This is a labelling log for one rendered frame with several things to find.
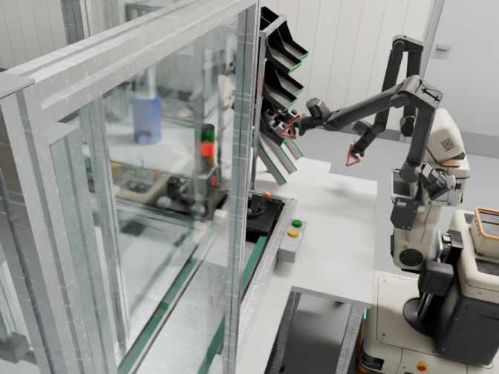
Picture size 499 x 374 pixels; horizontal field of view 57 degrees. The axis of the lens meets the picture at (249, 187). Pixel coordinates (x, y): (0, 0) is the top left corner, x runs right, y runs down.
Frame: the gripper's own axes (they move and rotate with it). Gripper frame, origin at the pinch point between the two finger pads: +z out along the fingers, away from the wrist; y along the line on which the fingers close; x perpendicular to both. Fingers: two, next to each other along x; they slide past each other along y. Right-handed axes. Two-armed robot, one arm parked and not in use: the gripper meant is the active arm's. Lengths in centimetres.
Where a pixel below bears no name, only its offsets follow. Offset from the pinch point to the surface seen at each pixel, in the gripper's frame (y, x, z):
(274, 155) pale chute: -5.5, 13.3, 12.8
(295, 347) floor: 10, 122, 36
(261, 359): 85, 45, -8
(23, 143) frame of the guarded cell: 154, -52, -62
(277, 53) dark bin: -5.7, -30.8, -5.9
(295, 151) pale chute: -22.3, 20.0, 10.4
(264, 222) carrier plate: 31.7, 27.0, 7.2
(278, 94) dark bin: -4.6, -14.1, -0.6
